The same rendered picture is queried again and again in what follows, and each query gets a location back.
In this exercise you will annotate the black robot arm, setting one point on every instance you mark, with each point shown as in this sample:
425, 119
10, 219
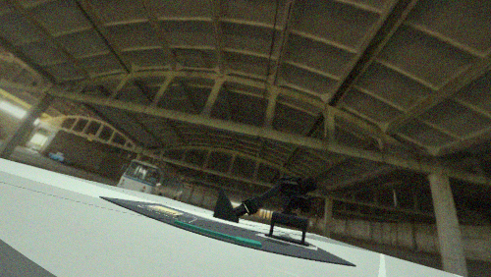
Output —
254, 203

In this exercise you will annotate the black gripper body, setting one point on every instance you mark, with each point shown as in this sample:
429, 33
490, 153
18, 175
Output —
290, 186

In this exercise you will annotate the cream tile with dark square mark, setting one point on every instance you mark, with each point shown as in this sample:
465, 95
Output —
165, 210

